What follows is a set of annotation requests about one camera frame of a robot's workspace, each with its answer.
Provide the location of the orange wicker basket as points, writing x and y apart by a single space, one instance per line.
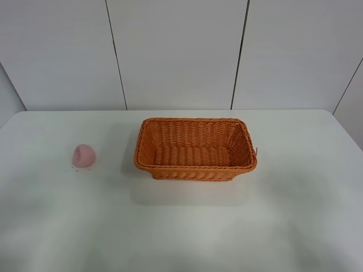
201 149

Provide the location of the pink peach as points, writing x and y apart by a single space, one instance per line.
84 156

